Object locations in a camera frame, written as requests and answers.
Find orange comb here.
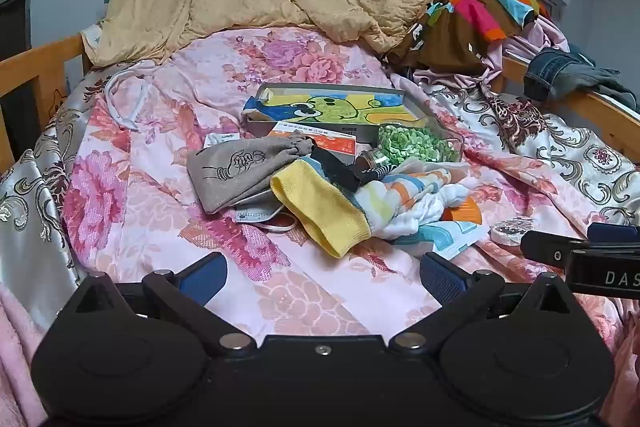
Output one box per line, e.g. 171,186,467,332
439,196,484,226

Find colourful striped brown garment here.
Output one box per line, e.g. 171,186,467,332
387,0,552,76

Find small white carton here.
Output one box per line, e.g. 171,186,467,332
203,131,242,154

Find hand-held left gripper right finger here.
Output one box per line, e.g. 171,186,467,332
389,251,584,355

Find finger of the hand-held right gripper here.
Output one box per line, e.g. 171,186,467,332
587,222,640,244
520,230,594,270

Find grey face mask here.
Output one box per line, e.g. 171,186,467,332
220,189,289,214

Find yellow cloth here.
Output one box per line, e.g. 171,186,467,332
269,159,374,259

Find glass jar of green stars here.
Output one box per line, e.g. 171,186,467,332
355,121,464,182

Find round patterned item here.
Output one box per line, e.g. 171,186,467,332
490,215,535,249

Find grey green garment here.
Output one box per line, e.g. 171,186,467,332
587,66,640,108

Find striped fleece towel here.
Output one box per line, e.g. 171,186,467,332
299,155,454,241

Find wooden bed frame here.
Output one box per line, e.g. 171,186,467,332
0,33,640,174

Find dark doorway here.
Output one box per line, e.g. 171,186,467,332
0,0,32,64

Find printed paper bag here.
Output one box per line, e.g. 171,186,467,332
412,219,491,261

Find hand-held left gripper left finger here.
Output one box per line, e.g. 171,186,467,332
60,251,258,356

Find orange medicine box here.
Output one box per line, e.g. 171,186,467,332
267,123,362,158

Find white blue knotted cloth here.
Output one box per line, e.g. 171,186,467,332
385,182,474,241

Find black mask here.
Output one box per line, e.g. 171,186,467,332
310,147,384,194

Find cartoon print cloth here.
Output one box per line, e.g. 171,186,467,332
241,87,409,128

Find white mask packet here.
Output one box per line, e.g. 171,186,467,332
233,206,282,225

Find pink satin cloth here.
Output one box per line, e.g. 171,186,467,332
414,13,572,94

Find red round item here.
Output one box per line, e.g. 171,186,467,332
263,212,297,234

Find grey drawstring pouch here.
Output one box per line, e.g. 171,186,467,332
186,135,317,216

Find white cord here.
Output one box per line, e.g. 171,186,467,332
103,60,157,132

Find grey storage box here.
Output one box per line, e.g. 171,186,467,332
241,80,464,158

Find blue denim jeans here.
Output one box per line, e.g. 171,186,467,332
522,47,622,101

